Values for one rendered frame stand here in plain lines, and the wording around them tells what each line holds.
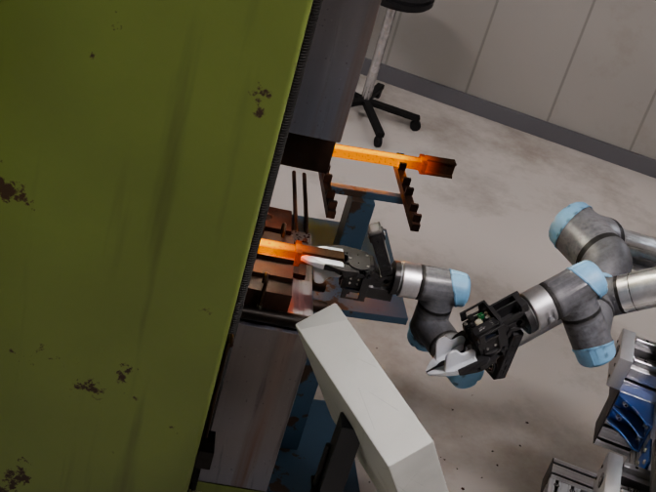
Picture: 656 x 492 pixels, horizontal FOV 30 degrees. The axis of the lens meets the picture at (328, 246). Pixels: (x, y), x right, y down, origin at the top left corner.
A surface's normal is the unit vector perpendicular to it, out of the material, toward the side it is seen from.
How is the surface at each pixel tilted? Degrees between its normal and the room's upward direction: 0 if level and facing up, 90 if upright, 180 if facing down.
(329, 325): 30
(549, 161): 0
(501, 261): 0
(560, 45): 90
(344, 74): 90
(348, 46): 90
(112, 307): 90
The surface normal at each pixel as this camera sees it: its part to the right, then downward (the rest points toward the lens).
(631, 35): -0.27, 0.48
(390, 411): -0.22, -0.67
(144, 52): 0.02, 0.56
